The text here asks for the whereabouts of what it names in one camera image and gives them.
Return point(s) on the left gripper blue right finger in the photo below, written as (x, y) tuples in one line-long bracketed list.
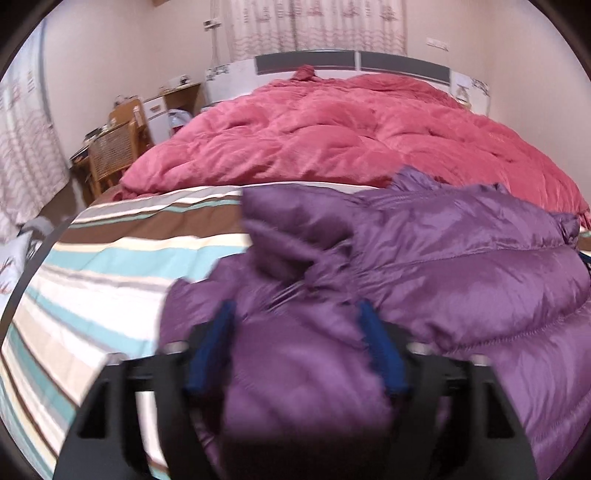
[(455, 419)]

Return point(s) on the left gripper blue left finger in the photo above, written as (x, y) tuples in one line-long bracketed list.
[(104, 440)]

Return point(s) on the purple quilted down jacket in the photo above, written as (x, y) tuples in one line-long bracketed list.
[(471, 270)]

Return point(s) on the striped bed sheet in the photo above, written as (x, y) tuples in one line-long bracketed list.
[(96, 288)]

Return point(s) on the white deer print pillow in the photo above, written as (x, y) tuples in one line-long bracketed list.
[(13, 258)]

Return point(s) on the side window curtain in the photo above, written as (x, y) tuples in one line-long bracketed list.
[(33, 167)]

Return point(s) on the wooden chair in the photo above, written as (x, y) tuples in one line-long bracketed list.
[(111, 154)]

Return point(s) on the red pink quilted duvet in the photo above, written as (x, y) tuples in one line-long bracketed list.
[(360, 131)]

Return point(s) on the white grey bed headboard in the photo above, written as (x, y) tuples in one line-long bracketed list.
[(240, 78)]

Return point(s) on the patterned white pink curtain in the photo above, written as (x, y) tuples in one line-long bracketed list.
[(264, 27)]

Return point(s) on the wall power socket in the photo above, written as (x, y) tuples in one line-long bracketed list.
[(438, 44)]

